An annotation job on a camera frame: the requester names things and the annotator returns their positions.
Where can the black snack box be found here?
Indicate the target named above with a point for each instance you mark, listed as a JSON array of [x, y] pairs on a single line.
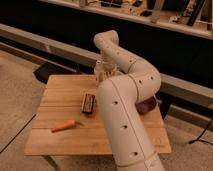
[[88, 103]]

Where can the clear plastic bottle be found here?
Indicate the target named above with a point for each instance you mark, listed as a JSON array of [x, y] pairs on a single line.
[[98, 72]]

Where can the purple ceramic bowl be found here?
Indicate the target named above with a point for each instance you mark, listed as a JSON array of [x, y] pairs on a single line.
[[146, 106]]

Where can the wooden table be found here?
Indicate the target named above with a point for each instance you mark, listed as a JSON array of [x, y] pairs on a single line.
[[62, 101]]

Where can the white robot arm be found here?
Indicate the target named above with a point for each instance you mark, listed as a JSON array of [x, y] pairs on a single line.
[[117, 98]]

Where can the long wooden shelf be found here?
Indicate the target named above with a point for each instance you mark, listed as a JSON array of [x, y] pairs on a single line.
[[129, 13]]

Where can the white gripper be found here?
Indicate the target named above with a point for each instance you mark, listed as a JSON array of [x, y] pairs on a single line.
[[108, 64]]

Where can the orange carrot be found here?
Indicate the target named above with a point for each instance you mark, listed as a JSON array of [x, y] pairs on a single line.
[[65, 125]]

